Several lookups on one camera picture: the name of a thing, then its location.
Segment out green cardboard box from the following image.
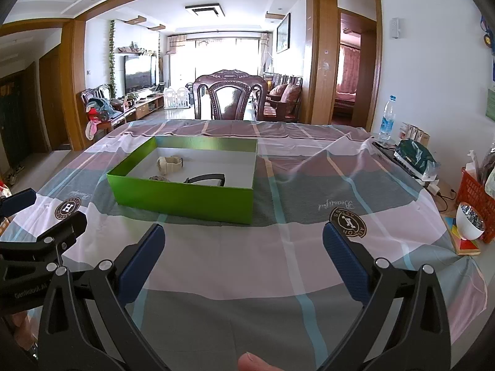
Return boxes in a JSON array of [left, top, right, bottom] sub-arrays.
[[107, 136, 258, 225]]

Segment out rectangular ceiling lamp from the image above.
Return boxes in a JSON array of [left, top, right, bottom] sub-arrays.
[[185, 5, 226, 17]]

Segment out white patterned bowl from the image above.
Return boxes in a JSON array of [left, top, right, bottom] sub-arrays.
[[456, 203, 486, 241]]

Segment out flat screen television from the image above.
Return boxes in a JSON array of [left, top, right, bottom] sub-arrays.
[[124, 55, 157, 90]]

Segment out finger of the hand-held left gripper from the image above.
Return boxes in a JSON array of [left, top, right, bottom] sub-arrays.
[[0, 188, 37, 217], [0, 212, 88, 275]]

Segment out wooden sofa with cushions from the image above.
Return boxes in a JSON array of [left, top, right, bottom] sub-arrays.
[[263, 73, 303, 123]]

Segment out black wristband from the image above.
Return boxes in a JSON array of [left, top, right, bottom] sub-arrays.
[[183, 173, 227, 188]]

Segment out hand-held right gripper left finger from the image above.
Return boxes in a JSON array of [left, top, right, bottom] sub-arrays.
[[37, 223, 171, 371]]

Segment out dark carved wooden chair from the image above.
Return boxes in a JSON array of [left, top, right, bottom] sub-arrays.
[[192, 70, 268, 121]]

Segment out pile of toys and clothes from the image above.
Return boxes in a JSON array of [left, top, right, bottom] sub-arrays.
[[81, 85, 128, 140]]

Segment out red plastic basket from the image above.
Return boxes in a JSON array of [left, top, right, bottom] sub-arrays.
[[456, 167, 495, 233]]

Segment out framed wall picture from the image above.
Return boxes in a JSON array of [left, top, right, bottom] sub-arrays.
[[276, 12, 291, 54]]

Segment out wooden television cabinet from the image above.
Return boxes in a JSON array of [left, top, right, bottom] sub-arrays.
[[116, 95, 165, 121]]

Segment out small cardboard boxes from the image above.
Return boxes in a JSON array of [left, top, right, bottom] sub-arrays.
[[399, 122, 431, 146]]

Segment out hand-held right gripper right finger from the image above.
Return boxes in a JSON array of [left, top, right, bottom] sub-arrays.
[[321, 220, 451, 371]]

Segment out white plastic play fence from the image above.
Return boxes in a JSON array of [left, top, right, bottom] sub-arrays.
[[163, 87, 194, 109]]

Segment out green hanging vine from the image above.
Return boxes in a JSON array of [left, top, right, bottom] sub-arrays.
[[109, 19, 117, 94]]

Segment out clear plastic water bottle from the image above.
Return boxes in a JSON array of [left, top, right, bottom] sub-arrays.
[[378, 95, 397, 142]]

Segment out dark green foil bag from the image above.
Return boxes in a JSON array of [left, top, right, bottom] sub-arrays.
[[394, 139, 441, 181]]

